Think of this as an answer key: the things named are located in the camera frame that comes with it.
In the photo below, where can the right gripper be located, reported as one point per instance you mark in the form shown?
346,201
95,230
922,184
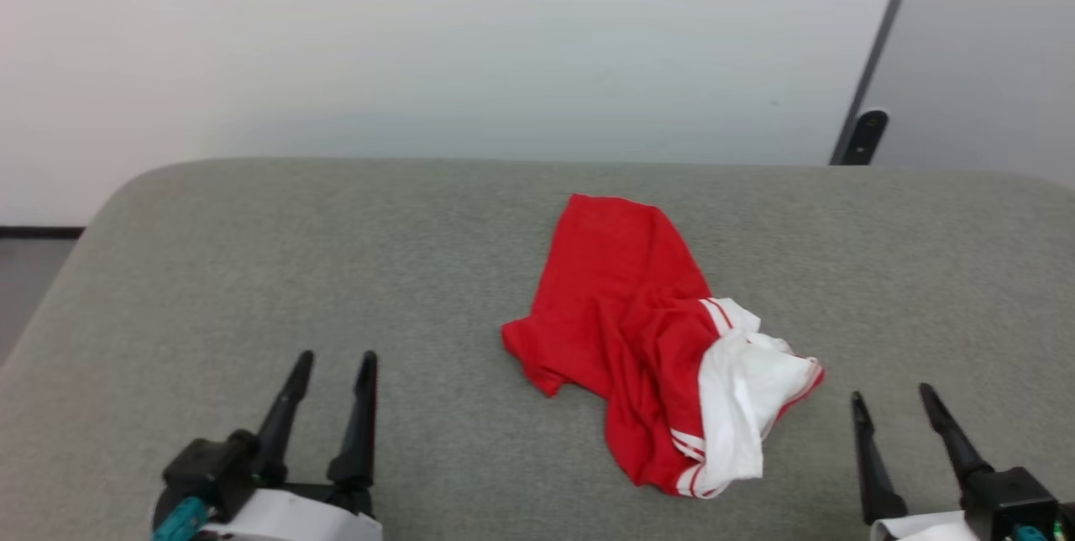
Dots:
924,528

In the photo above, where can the dark thin slanted strip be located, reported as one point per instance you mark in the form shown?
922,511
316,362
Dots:
886,20

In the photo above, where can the red white sports jersey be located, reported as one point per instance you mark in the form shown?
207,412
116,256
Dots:
621,297

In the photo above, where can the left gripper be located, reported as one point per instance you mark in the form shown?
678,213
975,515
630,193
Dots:
294,520

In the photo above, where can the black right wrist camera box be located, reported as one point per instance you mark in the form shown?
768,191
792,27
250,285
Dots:
1008,499

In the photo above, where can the black baseboard strip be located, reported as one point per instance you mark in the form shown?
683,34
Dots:
42,232

